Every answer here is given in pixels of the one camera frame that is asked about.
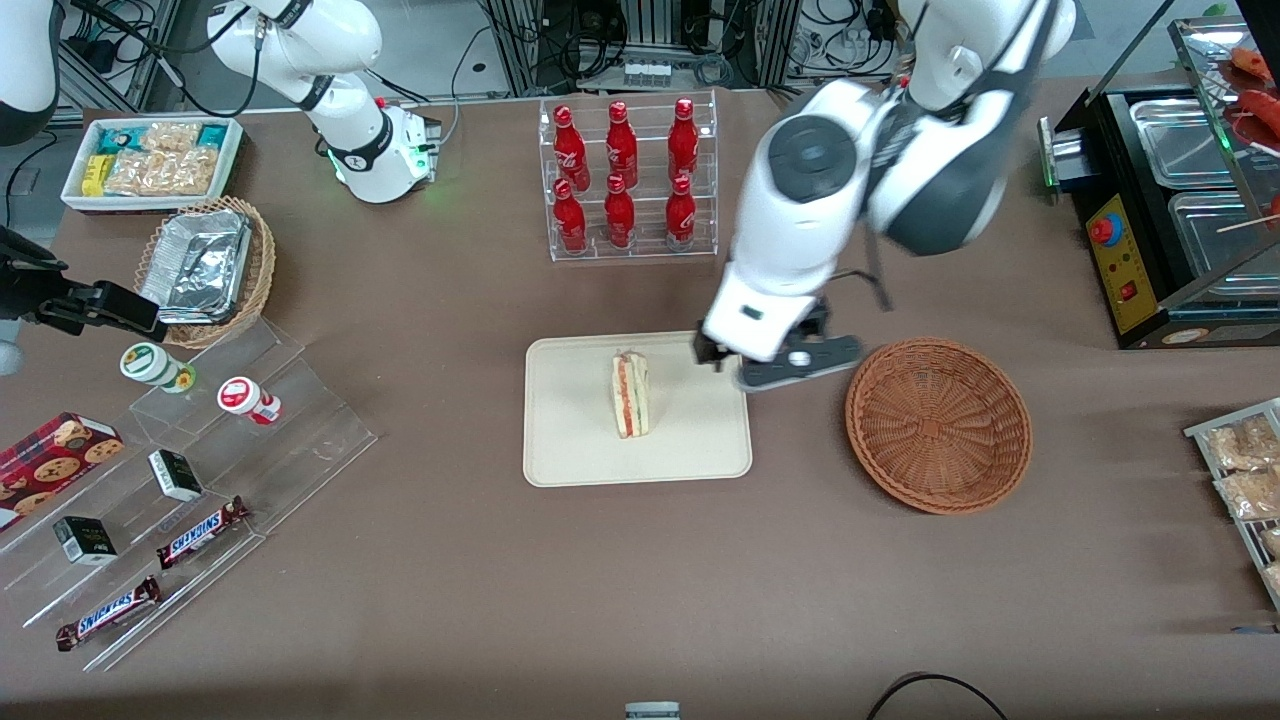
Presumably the red cola bottle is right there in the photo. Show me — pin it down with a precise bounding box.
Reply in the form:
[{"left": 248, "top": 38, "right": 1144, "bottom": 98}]
[
  {"left": 552, "top": 178, "right": 588, "bottom": 255},
  {"left": 606, "top": 101, "right": 639, "bottom": 189},
  {"left": 668, "top": 98, "right": 700, "bottom": 185},
  {"left": 604, "top": 174, "right": 637, "bottom": 250},
  {"left": 665, "top": 175, "right": 697, "bottom": 253},
  {"left": 553, "top": 105, "right": 591, "bottom": 191}
]

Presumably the green lid yogurt bottle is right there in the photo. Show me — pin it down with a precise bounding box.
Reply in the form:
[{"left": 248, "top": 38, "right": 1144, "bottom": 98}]
[{"left": 120, "top": 342, "right": 197, "bottom": 394}]

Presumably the clear acrylic stepped stand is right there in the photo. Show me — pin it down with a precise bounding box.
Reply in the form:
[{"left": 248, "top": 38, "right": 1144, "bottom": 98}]
[{"left": 0, "top": 318, "right": 379, "bottom": 673}]

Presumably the small clear cracker bag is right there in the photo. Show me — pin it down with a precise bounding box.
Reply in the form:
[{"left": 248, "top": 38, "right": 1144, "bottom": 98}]
[{"left": 140, "top": 122, "right": 201, "bottom": 154}]

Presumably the light wicker basket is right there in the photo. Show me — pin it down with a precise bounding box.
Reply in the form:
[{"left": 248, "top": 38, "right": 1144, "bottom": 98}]
[{"left": 134, "top": 196, "right": 277, "bottom": 349}]

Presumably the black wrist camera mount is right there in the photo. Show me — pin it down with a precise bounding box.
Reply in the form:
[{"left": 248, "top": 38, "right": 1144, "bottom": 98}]
[{"left": 693, "top": 325, "right": 733, "bottom": 373}]

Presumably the clear acrylic bottle rack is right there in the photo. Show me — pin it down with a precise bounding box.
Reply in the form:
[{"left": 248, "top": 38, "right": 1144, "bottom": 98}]
[{"left": 538, "top": 90, "right": 719, "bottom": 263}]

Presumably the steel warmer pan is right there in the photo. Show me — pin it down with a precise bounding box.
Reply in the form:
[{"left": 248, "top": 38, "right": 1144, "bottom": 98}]
[
  {"left": 1130, "top": 98, "right": 1241, "bottom": 188},
  {"left": 1168, "top": 190, "right": 1280, "bottom": 277}
]

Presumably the aluminium frame rack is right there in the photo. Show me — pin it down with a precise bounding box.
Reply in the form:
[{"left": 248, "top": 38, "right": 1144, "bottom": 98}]
[{"left": 480, "top": 0, "right": 801, "bottom": 97}]

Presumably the triangular sandwich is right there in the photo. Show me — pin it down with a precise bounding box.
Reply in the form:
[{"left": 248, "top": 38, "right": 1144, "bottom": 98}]
[{"left": 611, "top": 350, "right": 651, "bottom": 440}]

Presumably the red cookie box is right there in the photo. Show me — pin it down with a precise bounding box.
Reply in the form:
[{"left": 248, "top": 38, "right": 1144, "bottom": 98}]
[{"left": 0, "top": 412, "right": 125, "bottom": 534}]

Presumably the aluminium foil container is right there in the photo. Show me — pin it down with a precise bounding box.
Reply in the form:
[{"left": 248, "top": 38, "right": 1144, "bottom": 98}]
[{"left": 140, "top": 210, "right": 252, "bottom": 326}]

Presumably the large clear cracker bag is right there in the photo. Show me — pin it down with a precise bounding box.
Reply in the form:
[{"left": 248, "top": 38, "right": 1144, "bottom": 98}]
[{"left": 105, "top": 148, "right": 218, "bottom": 197}]

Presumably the white snack bin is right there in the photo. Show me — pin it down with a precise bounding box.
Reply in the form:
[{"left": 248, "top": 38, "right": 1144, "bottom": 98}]
[{"left": 60, "top": 116, "right": 245, "bottom": 215}]

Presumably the black food warmer cabinet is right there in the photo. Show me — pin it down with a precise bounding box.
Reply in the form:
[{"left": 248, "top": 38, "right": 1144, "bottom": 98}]
[{"left": 1038, "top": 15, "right": 1280, "bottom": 351}]

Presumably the tray of packaged snacks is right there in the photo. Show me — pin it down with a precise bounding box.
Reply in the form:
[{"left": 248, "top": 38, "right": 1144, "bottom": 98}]
[{"left": 1184, "top": 398, "right": 1280, "bottom": 611}]

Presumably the black cable loop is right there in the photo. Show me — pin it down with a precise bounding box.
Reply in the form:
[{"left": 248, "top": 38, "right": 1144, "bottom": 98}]
[{"left": 865, "top": 673, "right": 1009, "bottom": 720}]

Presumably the red lid yogurt bottle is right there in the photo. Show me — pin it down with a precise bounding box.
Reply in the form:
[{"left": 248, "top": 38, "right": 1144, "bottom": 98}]
[{"left": 217, "top": 376, "right": 283, "bottom": 426}]

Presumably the small dark box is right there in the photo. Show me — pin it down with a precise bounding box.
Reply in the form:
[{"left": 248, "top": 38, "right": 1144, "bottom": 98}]
[
  {"left": 148, "top": 449, "right": 204, "bottom": 503},
  {"left": 53, "top": 516, "right": 118, "bottom": 566}
]

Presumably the snickers bar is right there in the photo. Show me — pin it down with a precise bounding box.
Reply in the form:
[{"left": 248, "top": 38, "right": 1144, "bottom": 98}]
[
  {"left": 55, "top": 576, "right": 162, "bottom": 652},
  {"left": 156, "top": 496, "right": 251, "bottom": 571}
]

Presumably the cream plastic tray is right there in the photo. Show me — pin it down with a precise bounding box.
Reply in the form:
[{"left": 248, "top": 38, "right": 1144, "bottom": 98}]
[{"left": 523, "top": 329, "right": 754, "bottom": 489}]

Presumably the brown wicker basket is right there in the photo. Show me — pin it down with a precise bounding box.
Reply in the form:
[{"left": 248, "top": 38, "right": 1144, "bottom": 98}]
[{"left": 845, "top": 337, "right": 1033, "bottom": 516}]

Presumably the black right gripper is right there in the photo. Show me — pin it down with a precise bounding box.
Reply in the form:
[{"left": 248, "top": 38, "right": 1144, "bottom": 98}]
[{"left": 0, "top": 227, "right": 169, "bottom": 343}]

